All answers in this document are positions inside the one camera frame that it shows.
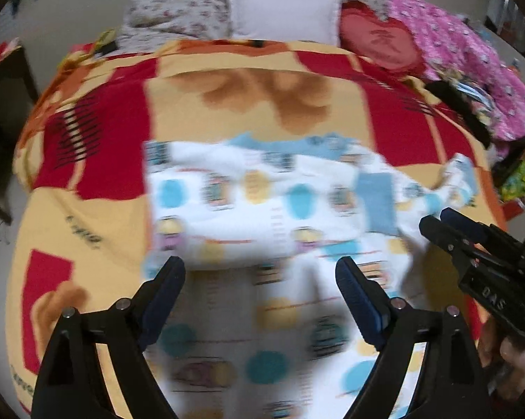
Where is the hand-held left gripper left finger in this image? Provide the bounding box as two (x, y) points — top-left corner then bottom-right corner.
(30, 255), (187, 419)

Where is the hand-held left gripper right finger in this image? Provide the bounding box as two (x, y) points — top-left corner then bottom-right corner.
(334, 257), (490, 419)

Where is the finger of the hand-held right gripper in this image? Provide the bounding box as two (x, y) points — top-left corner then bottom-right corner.
(439, 207), (492, 247)
(419, 214), (470, 267)

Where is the white printed baby garment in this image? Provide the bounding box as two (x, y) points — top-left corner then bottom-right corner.
(142, 133), (479, 419)

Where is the person's right hand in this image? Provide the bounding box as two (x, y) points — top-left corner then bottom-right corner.
(478, 318), (525, 402)

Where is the green yellow bag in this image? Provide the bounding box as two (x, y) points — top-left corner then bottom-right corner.
(499, 156), (525, 202)

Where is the black cloth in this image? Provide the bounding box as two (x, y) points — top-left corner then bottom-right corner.
(426, 79), (492, 149)

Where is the cartoon printed clothing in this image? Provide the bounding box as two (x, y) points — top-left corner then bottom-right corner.
(446, 69), (504, 128)

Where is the orange red checkered blanket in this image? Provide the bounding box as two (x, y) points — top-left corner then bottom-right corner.
(5, 39), (508, 419)

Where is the pink printed quilt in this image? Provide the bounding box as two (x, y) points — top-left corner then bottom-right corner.
(371, 0), (525, 140)

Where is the red heart cushion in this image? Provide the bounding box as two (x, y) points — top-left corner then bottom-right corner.
(339, 0), (424, 73)

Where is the metal railing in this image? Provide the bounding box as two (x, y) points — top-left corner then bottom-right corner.
(485, 0), (525, 68)

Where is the white pillow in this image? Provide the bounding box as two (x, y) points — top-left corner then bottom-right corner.
(225, 0), (344, 46)

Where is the grey floral quilt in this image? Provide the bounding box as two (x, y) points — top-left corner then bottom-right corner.
(116, 0), (394, 49)

